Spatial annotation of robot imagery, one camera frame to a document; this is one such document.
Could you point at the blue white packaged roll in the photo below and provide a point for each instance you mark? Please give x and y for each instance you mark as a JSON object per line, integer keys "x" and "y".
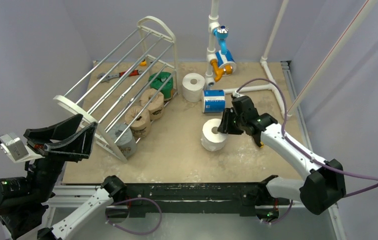
{"x": 213, "y": 101}
{"x": 226, "y": 60}

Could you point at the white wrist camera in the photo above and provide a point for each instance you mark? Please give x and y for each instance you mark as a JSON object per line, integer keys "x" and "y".
{"x": 13, "y": 147}
{"x": 235, "y": 95}

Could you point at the white metal shelf rack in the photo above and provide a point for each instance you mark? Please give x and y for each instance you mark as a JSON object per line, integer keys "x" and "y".
{"x": 106, "y": 103}

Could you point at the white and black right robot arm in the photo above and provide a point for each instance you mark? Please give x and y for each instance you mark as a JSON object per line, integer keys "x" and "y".
{"x": 322, "y": 182}

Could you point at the orange faucet valve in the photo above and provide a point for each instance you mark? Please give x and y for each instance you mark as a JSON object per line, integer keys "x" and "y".
{"x": 220, "y": 72}

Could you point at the blue white packaged roll back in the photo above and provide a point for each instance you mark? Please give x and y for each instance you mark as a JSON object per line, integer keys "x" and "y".
{"x": 226, "y": 60}

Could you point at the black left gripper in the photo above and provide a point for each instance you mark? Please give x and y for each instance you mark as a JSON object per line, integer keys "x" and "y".
{"x": 73, "y": 144}

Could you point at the blue faucet valve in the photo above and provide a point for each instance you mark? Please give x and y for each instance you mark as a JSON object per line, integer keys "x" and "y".
{"x": 221, "y": 33}

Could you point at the blue white packaged roll front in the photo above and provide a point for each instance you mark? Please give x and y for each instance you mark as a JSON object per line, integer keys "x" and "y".
{"x": 213, "y": 101}

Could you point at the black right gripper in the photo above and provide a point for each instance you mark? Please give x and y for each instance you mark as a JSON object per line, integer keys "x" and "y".
{"x": 234, "y": 120}

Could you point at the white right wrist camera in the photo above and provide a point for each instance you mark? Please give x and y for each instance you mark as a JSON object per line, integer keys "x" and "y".
{"x": 235, "y": 95}

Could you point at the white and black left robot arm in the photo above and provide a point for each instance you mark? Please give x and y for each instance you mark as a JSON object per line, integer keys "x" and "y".
{"x": 23, "y": 200}

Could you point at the red handled pliers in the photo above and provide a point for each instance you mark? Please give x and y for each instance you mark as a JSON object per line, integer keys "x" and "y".
{"x": 106, "y": 78}

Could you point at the green paper roll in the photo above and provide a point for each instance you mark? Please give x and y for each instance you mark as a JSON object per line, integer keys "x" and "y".
{"x": 158, "y": 79}

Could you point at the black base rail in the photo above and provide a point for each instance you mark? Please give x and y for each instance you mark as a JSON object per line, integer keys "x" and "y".
{"x": 135, "y": 200}

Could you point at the yellow tape measure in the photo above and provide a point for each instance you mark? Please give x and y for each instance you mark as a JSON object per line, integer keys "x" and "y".
{"x": 143, "y": 63}

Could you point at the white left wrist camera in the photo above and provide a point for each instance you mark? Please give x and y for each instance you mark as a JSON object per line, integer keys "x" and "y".
{"x": 13, "y": 147}

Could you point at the grey paper roll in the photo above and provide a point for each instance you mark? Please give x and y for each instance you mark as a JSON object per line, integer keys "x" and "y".
{"x": 127, "y": 143}

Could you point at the upright white paper roll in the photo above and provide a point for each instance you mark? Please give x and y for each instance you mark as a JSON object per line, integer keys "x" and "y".
{"x": 193, "y": 85}

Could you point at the unwrapped white paper roll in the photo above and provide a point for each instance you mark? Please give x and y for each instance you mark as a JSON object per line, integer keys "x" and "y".
{"x": 211, "y": 139}

